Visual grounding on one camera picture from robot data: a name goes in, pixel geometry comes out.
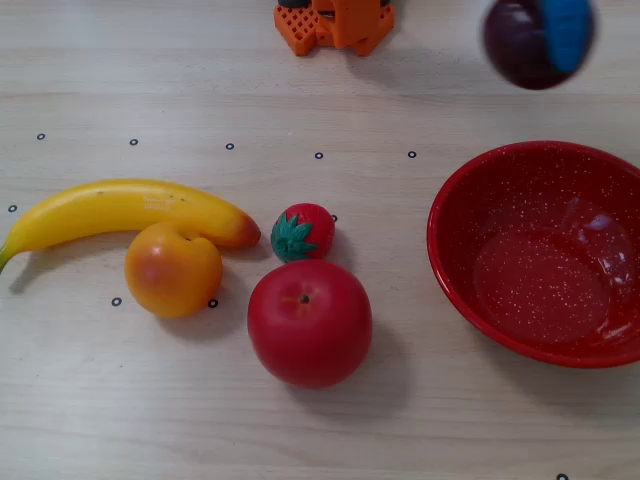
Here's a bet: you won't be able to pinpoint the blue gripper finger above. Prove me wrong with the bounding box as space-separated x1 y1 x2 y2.
542 0 592 72

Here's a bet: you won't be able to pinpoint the dark purple plum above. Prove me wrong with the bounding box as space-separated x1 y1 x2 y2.
482 0 596 92

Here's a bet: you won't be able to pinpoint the red speckled bowl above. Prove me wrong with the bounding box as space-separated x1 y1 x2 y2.
426 140 640 370

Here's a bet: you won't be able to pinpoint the red strawberry green leaves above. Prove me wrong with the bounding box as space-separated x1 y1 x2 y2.
270 202 337 264

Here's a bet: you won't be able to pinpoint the red apple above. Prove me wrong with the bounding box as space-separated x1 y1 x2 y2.
246 258 374 390

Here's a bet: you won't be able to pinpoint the orange yellow peach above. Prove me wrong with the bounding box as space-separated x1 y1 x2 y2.
124 221 225 320

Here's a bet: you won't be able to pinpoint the yellow banana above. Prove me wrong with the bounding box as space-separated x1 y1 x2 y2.
0 178 262 274

